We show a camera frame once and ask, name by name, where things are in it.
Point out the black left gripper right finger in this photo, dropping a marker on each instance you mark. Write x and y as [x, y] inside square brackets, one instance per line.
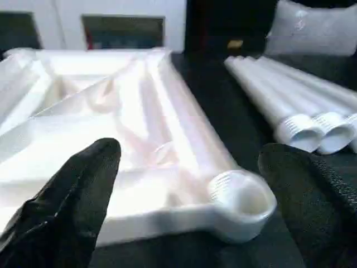
[312, 209]

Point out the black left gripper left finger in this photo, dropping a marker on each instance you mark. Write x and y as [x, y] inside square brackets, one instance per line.
[61, 217]

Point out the white plastic table top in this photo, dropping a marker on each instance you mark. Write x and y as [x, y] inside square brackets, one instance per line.
[83, 83]

